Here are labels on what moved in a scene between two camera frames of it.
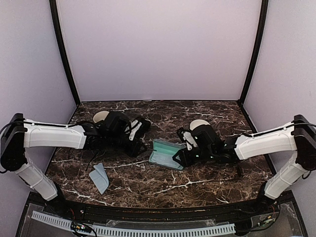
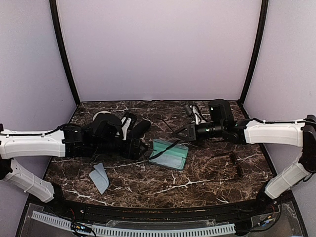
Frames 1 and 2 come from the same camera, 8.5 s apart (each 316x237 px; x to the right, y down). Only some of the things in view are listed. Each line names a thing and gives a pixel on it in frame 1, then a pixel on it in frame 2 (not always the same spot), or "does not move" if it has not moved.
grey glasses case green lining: (163, 151) does not move
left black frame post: (62, 52) does not move
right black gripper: (186, 162) → (191, 132)
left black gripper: (133, 151) does not move
